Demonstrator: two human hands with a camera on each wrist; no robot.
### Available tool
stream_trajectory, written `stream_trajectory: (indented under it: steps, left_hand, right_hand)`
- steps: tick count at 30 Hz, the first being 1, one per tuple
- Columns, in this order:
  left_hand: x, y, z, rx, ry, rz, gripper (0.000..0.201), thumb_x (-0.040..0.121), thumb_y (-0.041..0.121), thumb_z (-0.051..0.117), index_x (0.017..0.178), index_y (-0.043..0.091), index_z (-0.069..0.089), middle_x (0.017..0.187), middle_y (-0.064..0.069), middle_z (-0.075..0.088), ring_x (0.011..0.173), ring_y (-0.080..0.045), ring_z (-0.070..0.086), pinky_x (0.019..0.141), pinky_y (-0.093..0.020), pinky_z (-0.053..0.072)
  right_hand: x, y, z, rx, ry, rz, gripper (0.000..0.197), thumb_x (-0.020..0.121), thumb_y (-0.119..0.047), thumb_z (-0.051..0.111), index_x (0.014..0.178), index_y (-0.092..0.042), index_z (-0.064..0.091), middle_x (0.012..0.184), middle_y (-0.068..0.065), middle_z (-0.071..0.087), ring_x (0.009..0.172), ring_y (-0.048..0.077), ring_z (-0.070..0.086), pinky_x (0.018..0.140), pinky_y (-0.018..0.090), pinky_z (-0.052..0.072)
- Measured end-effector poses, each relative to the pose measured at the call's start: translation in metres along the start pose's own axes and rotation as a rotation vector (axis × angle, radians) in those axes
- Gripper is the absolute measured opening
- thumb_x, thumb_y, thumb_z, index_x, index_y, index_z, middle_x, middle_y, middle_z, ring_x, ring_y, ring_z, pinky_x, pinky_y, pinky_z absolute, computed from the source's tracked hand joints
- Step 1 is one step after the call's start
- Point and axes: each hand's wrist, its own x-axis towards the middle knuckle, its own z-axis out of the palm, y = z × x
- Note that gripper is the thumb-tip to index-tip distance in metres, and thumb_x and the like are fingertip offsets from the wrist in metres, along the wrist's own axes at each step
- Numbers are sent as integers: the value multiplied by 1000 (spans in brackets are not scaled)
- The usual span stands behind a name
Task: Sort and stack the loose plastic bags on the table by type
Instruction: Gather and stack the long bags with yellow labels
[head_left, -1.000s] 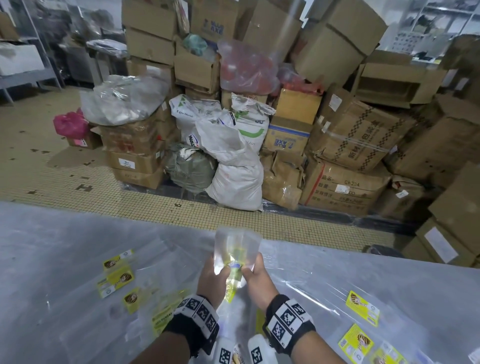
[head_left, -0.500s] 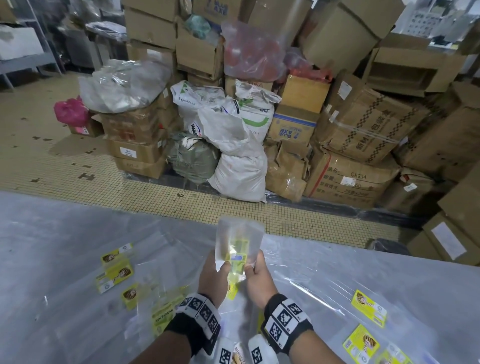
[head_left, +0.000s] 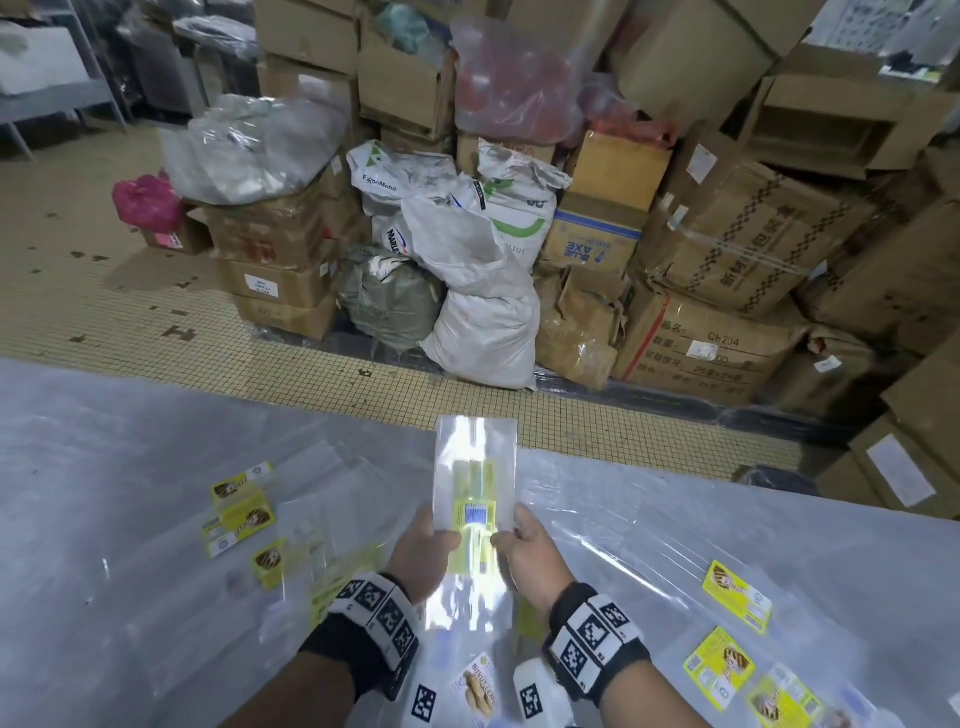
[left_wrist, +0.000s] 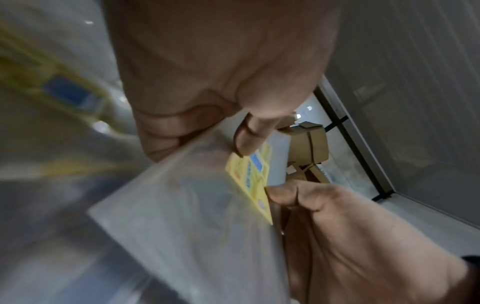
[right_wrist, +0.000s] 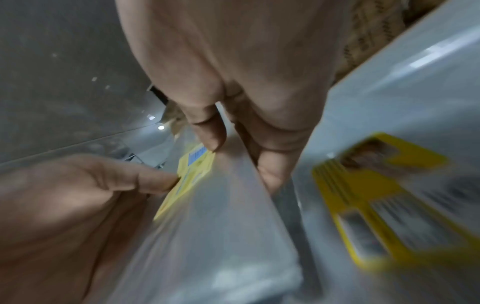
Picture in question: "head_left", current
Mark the person's right hand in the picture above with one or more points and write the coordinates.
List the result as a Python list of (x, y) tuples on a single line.
[(536, 570)]

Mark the person's left hand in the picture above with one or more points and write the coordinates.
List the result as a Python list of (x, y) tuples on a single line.
[(420, 559)]

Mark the bag pack with green label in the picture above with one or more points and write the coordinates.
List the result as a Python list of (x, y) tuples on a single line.
[(476, 465)]

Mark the clear bags with labels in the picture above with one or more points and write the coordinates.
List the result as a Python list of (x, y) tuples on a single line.
[(675, 540)]

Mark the person's left forearm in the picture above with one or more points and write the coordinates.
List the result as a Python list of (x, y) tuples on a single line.
[(292, 697)]

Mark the person's right forearm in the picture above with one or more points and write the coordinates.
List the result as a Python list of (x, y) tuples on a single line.
[(652, 705)]

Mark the black marker wristband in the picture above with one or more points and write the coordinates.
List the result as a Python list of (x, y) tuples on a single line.
[(360, 630), (592, 645)]

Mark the plain white sack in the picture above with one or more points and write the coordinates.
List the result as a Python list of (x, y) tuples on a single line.
[(487, 337)]

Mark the torn brown cardboard box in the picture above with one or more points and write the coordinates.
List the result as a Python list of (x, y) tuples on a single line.
[(577, 330)]

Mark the black wrapped bundle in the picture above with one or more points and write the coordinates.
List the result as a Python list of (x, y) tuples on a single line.
[(776, 480)]

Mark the grey-green sack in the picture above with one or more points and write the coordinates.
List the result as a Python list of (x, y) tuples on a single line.
[(390, 304)]

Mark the low cardboard box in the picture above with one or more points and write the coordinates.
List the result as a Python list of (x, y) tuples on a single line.
[(289, 319)]

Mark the cardboard box with red print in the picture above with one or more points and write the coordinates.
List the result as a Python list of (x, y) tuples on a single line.
[(705, 349)]

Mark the cardboard box with white label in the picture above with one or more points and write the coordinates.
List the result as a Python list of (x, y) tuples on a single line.
[(285, 285)]

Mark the crumpled white sack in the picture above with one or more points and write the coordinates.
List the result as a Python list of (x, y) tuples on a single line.
[(450, 240)]

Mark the cardboard box with blue stripe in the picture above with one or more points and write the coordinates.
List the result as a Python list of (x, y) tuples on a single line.
[(592, 240)]

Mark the grey table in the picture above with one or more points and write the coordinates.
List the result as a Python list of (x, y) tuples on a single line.
[(90, 487)]

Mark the small labelled brown box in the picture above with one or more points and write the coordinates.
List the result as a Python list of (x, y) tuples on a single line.
[(821, 371)]

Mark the dark cardboard box red marks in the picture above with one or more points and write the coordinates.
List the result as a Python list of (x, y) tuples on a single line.
[(270, 229)]

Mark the white sack with blue print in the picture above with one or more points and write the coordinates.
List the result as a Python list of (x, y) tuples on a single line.
[(390, 176)]

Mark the cardboard box with checker pattern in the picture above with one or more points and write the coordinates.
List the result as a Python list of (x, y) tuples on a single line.
[(750, 240)]

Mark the cardboard boxes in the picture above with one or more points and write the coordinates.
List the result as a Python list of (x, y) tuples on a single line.
[(915, 450)]

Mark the small cardboard box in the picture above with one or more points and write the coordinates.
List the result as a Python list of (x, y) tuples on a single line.
[(187, 236)]

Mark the plain yellowish cardboard box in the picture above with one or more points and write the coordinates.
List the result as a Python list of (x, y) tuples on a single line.
[(622, 169)]

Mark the pink plastic bag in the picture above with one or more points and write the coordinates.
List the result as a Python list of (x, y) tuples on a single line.
[(146, 202)]

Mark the large brown cardboard box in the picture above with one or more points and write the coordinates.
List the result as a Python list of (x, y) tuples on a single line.
[(892, 277)]

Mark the large tilted cardboard box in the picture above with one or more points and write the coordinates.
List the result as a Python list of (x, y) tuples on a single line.
[(697, 60)]

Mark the open cardboard box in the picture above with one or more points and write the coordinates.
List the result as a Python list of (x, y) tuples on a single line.
[(840, 112)]

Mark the grey metal shelf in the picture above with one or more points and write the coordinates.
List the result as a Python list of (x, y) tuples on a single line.
[(52, 105)]

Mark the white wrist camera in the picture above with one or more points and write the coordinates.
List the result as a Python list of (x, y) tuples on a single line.
[(536, 697), (424, 701)]

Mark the wall poster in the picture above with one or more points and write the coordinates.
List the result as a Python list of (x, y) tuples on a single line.
[(877, 30)]

